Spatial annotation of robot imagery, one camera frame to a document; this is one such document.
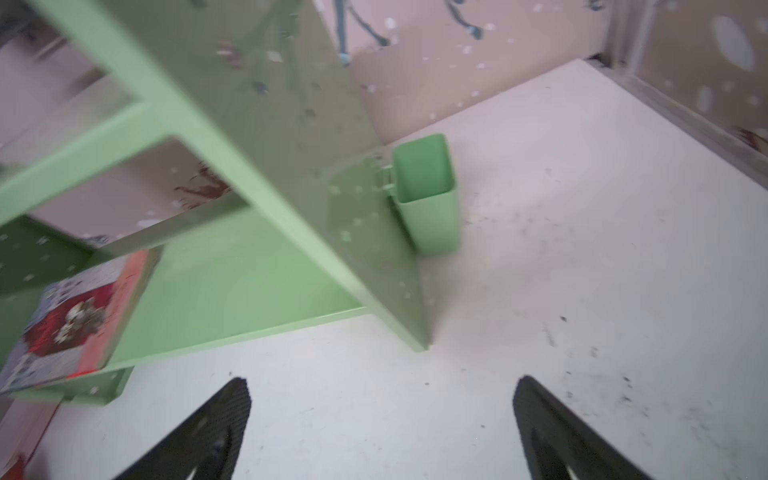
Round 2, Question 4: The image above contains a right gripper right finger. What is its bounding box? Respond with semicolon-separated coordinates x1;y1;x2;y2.
512;376;650;480

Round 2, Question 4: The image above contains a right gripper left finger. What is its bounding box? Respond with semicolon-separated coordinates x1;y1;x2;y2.
118;377;251;480

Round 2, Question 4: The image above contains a pink red illustrated book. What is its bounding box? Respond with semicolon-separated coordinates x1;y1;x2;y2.
1;247;162;394

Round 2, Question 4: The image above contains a pink rectangular case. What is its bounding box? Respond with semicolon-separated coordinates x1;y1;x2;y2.
1;400;59;468

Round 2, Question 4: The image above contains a red snack bag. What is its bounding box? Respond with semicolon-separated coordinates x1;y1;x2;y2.
0;454;26;480

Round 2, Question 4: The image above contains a green side cup holder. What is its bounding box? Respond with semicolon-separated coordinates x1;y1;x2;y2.
382;133;461;256

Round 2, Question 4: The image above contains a green wooden two-tier shelf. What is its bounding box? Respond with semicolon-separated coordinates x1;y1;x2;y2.
1;1;430;405

